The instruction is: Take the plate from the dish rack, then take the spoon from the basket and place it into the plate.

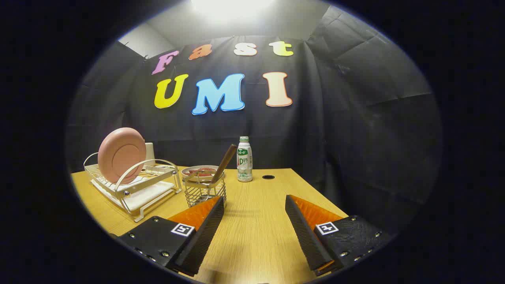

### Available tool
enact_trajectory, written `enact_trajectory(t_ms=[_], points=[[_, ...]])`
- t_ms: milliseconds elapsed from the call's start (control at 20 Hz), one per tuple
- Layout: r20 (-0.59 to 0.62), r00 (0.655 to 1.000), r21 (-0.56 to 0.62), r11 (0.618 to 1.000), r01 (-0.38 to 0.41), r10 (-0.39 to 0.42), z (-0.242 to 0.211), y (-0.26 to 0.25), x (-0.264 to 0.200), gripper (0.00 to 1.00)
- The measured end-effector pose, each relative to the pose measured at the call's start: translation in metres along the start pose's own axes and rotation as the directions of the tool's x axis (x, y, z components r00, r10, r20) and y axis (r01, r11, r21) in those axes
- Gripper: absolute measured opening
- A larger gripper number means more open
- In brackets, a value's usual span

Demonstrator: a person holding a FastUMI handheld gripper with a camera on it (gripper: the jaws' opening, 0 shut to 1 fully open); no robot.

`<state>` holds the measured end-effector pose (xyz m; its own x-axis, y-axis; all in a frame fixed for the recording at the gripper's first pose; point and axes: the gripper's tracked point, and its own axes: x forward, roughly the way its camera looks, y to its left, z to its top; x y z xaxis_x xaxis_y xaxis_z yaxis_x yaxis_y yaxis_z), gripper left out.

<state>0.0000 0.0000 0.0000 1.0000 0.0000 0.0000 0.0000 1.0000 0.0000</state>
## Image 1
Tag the black backdrop cloth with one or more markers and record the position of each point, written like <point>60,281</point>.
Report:
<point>315,138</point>

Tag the red meat slice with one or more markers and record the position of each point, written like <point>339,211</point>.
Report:
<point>202,170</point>
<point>199,174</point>

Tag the white toaster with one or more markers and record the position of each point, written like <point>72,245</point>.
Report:
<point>150,154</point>

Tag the beige plate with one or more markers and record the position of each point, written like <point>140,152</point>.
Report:
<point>201,167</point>

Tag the pink plate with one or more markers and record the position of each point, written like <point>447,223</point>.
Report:
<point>122,156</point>

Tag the white drip tray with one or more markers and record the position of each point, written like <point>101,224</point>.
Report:
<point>146,197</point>

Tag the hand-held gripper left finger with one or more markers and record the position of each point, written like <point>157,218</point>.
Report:
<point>201,244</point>

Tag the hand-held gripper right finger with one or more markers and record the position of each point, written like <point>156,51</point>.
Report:
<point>305,240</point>

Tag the white drink bottle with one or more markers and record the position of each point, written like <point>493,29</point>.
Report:
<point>244,161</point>

